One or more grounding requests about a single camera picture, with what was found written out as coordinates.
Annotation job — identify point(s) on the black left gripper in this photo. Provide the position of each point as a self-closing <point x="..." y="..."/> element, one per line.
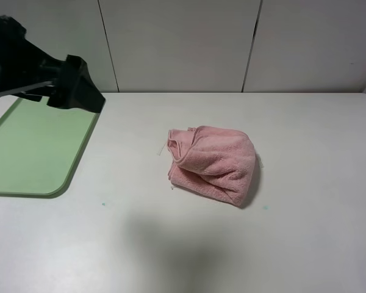
<point x="24" y="66"/>

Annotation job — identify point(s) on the pink fluffy towel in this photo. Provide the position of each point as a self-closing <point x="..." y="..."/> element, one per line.
<point x="212" y="162"/>

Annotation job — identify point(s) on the light green plastic tray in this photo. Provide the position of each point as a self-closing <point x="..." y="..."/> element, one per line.
<point x="40" y="147"/>

